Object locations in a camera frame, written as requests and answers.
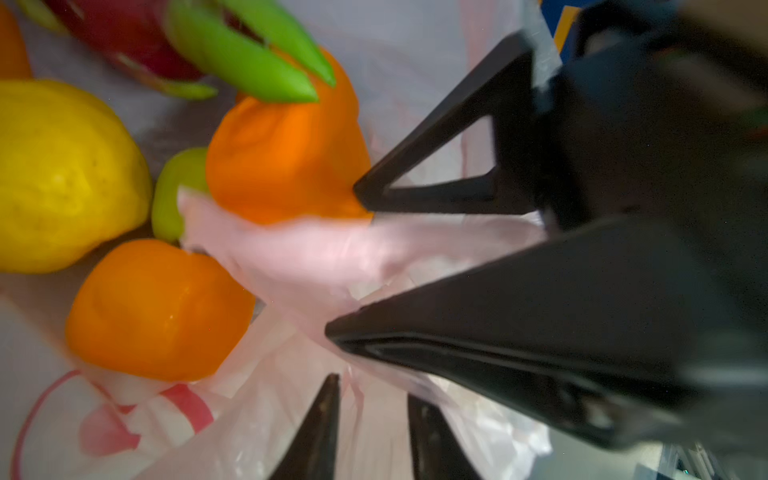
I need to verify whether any orange persimmon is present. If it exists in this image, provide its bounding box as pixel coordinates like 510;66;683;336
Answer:
66;239;256;382

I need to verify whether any red dragon fruit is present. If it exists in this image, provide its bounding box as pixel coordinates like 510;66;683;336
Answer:
18;0;336;103

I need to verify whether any yellow lemon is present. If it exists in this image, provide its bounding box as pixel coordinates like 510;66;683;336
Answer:
1;80;152;274

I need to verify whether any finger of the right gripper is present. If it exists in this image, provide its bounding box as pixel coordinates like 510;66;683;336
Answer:
325;219;767;450

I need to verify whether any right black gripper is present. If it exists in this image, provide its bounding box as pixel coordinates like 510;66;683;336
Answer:
354;1;767;312

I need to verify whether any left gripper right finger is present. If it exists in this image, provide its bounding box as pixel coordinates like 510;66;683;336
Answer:
407;395;481;480

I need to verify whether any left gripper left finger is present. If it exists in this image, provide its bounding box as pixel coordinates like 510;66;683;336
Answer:
270;373;341;480

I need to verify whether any pink plastic bag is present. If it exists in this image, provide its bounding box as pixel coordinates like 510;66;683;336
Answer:
1;1;560;479

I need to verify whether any green pear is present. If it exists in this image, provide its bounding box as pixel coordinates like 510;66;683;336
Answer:
151;147;209;244

